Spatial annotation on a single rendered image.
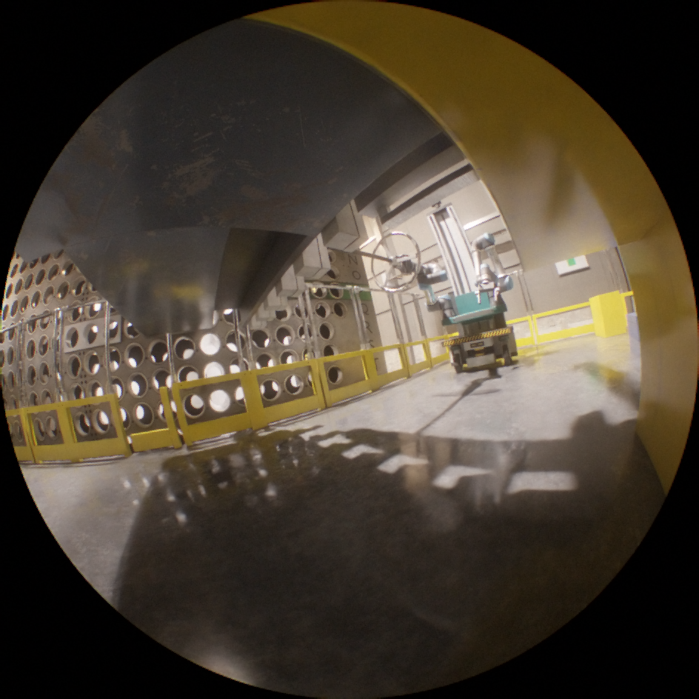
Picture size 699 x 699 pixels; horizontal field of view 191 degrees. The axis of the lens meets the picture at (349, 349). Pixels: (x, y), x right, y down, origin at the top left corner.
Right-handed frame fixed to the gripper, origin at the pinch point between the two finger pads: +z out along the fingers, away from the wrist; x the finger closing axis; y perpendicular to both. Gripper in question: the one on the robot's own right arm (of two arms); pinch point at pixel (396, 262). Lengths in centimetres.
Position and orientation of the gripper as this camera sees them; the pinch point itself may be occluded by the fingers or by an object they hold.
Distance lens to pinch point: 133.6
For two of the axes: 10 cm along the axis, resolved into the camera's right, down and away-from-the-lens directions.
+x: 0.5, 9.9, 1.4
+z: -7.7, 1.3, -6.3
